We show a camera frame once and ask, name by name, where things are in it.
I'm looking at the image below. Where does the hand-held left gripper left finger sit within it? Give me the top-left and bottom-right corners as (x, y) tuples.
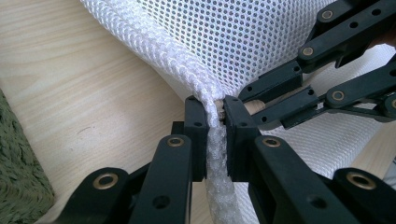
(171, 95), (209, 183)

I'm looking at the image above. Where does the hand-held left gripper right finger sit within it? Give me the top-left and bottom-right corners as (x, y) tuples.
(223, 94), (262, 183)

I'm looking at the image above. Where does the white mesh laundry bag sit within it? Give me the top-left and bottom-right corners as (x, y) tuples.
(78, 0), (396, 224)

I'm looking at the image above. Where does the green woven basket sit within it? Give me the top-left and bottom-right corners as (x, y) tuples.
(0, 88), (56, 224)

